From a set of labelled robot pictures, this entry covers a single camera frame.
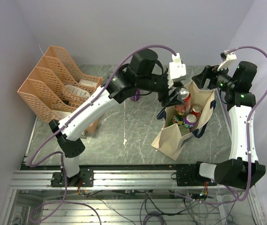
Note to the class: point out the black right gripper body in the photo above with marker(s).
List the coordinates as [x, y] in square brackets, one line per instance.
[220, 79]

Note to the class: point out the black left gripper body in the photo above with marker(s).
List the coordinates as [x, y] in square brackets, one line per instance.
[158, 84]

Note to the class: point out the red cola can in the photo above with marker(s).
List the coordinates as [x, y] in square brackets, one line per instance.
[185, 96]
[196, 110]

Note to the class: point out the green Perrier glass bottle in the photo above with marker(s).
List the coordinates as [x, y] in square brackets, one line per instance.
[177, 119]

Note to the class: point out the red cola can front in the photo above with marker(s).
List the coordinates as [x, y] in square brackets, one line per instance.
[196, 110]

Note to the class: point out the purple Fanta can front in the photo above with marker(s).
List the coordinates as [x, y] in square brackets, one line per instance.
[189, 121]

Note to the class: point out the purple fanta can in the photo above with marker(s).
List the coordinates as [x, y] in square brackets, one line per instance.
[136, 96]
[189, 121]

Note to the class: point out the cream canvas tote bag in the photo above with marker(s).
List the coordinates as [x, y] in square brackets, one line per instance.
[171, 138]

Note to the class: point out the clear Chang bottle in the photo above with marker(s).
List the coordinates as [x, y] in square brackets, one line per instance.
[183, 130]

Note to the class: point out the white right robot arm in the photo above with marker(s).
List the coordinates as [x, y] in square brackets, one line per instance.
[242, 169]

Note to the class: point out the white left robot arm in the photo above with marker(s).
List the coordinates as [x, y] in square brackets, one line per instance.
[122, 84]

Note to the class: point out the pink plastic file organizer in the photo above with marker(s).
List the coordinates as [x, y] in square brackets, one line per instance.
[56, 86]

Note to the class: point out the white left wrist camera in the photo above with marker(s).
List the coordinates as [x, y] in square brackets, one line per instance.
[176, 70]

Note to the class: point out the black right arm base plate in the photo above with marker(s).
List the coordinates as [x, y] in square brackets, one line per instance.
[189, 178]

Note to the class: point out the aluminium mounting rail frame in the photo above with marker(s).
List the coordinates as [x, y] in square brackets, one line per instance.
[124, 195]

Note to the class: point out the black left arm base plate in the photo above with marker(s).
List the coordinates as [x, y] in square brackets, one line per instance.
[84, 178]

